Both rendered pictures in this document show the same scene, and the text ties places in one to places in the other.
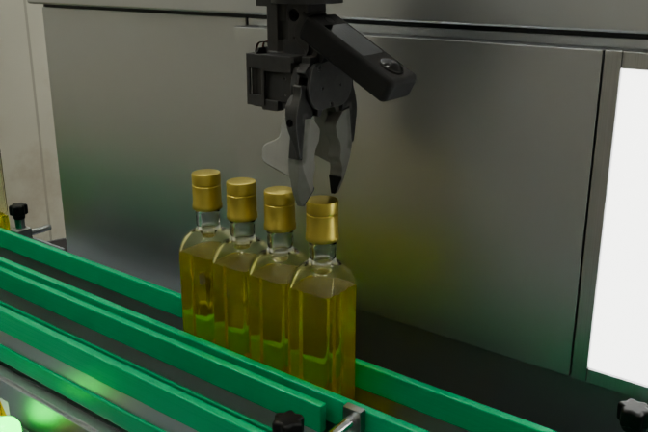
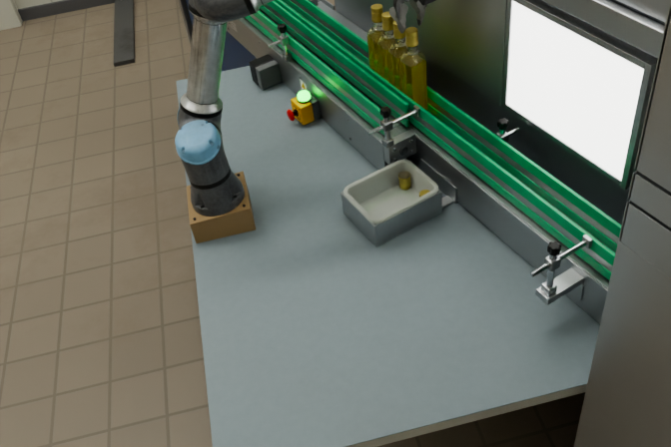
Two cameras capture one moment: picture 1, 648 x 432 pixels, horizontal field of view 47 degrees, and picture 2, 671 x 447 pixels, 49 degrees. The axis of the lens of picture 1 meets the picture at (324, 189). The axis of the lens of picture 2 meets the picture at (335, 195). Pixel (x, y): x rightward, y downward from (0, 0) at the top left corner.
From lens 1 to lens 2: 135 cm
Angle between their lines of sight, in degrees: 35
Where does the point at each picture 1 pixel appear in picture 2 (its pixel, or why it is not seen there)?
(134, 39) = not seen: outside the picture
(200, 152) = not seen: outside the picture
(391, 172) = (448, 14)
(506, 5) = not seen: outside the picture
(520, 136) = (485, 14)
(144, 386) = (348, 89)
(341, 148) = (419, 10)
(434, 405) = (449, 109)
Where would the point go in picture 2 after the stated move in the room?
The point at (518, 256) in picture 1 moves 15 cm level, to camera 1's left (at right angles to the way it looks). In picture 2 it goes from (486, 58) to (431, 52)
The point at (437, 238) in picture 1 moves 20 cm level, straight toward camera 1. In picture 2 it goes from (463, 44) to (432, 83)
